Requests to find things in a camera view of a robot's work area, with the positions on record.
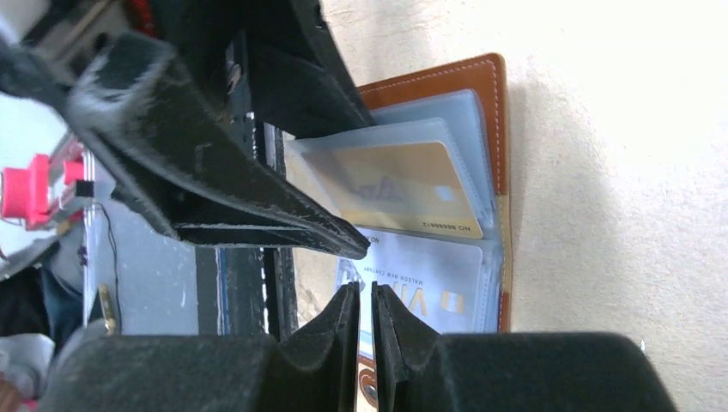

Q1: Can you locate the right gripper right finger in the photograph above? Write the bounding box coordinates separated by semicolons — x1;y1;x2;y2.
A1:
371;285;675;411

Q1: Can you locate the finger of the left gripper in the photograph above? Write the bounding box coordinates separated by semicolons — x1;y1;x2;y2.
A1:
67;33;370;259
227;1;373;139

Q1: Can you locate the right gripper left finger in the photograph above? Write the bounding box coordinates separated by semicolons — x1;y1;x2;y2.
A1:
38;282;360;411

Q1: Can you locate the brown leather card holder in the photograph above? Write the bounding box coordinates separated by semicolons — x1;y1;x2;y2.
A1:
286;52;513;411

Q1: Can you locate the red device in background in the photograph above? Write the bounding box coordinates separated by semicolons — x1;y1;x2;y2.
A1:
1;132;94;232

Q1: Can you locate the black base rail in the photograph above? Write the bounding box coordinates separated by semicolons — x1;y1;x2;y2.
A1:
195;247;299;342

